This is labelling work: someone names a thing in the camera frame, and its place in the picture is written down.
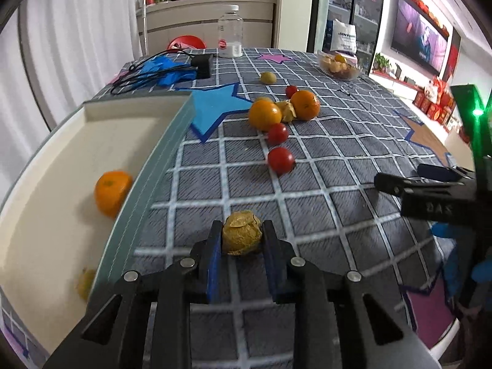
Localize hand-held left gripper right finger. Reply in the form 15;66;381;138
261;220;442;369

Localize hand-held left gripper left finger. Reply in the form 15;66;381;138
42;220;227;369

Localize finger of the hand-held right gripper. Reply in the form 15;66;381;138
418;163;476;181
374;172;477;200

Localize husked golden physalis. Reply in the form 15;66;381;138
76;268;97;301
275;100;297;124
222;211;264;256

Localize orange mandarin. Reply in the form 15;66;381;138
248;100;283;131
95;171;133;219
290;90;321;121

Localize white tray with green rim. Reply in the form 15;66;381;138
0;94;198;358

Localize person's right hand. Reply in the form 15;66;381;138
430;223;469;297

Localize stack of red gift boxes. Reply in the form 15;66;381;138
413;77;471;135

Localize glass fruit bowl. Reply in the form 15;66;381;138
318;52;364;81

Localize white plastic bag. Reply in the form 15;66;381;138
330;19;358;55

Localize row of red ornaments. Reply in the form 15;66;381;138
394;0;450;38

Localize glass display cabinet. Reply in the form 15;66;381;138
315;0;385;70

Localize blue gloves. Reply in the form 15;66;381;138
133;56;198;87

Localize clear plastic jar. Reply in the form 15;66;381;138
218;5;244;58

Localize red stool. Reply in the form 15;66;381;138
167;35;208;50

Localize white cabinet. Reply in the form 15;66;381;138
136;0;277;56

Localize thin metal pole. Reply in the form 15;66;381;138
142;0;149;56

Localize white curtain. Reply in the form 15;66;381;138
0;0;144;139

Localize wall television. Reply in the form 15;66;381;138
390;0;450;75

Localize black power adapter with cable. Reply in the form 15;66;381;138
111;48;200;95

